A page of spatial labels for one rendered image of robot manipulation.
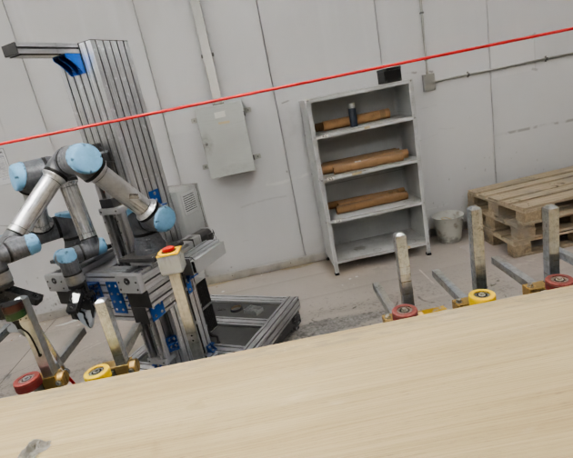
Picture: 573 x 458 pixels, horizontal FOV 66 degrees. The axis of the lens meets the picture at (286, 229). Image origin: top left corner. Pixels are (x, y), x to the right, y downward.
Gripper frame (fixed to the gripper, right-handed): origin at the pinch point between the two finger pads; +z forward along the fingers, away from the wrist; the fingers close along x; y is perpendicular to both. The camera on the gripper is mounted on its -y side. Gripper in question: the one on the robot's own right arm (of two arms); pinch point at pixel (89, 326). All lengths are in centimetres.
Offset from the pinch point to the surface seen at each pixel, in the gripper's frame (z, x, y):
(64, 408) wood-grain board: -7, -22, -69
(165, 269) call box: -35, -54, -46
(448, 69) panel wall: -73, -266, 240
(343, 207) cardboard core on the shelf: 26, -146, 203
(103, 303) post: -27, -30, -44
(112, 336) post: -14, -30, -44
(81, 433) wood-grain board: -7, -32, -81
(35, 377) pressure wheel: -8.0, -3.6, -49.2
